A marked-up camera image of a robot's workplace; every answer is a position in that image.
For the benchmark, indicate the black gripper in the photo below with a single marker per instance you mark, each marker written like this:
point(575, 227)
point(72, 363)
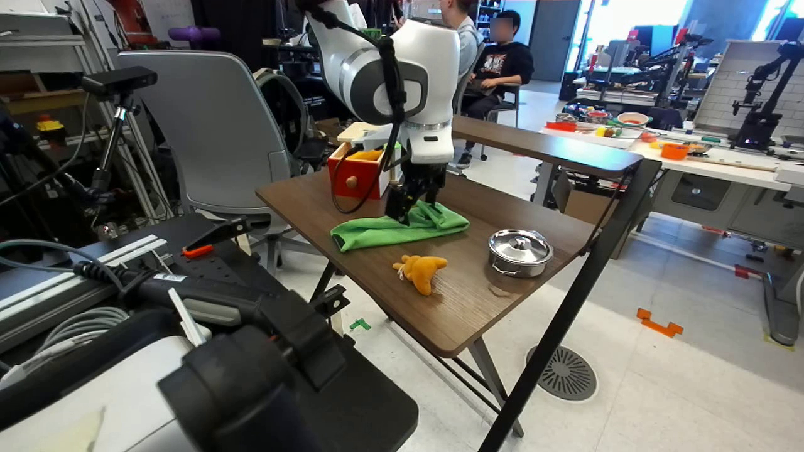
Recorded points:
point(427, 180)

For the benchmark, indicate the green cloth towel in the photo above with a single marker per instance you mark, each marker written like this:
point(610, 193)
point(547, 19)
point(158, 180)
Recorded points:
point(378, 232)

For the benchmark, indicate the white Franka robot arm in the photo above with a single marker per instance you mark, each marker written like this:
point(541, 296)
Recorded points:
point(424, 67)

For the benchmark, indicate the orange plush toy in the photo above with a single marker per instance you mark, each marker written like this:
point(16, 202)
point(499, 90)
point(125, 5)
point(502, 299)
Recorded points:
point(421, 269)

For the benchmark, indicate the red wooden toy box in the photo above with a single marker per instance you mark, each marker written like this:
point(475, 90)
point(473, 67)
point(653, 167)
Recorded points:
point(352, 180)

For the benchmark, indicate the silver metal pot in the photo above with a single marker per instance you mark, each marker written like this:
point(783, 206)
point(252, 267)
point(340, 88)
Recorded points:
point(518, 252)

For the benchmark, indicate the dark rectangular side table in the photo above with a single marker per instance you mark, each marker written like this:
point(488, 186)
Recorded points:
point(543, 146)

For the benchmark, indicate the seated person black shirt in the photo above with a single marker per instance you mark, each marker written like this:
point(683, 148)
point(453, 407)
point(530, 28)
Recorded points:
point(504, 63)

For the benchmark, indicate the standing person grey shirt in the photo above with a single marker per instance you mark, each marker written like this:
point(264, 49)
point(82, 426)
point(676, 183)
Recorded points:
point(465, 41)

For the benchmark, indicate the brown folding table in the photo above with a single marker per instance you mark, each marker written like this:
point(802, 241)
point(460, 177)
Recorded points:
point(579, 301)

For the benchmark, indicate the grey office chair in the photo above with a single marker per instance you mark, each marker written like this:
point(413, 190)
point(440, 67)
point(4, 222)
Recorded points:
point(210, 133)

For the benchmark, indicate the orange clamp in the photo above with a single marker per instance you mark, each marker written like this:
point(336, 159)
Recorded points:
point(198, 252)

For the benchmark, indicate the round floor drain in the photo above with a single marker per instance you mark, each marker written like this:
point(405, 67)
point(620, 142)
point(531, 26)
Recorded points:
point(566, 372)

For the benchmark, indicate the orange bowl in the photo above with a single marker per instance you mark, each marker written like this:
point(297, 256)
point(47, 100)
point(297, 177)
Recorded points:
point(675, 151)

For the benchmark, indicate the cluttered white work table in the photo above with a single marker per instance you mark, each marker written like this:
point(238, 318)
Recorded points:
point(737, 167)

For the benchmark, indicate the black background robot stand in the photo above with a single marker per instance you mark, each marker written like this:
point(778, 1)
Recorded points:
point(757, 127)

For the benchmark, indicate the black camera tripod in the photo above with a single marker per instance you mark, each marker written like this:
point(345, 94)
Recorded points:
point(116, 82)

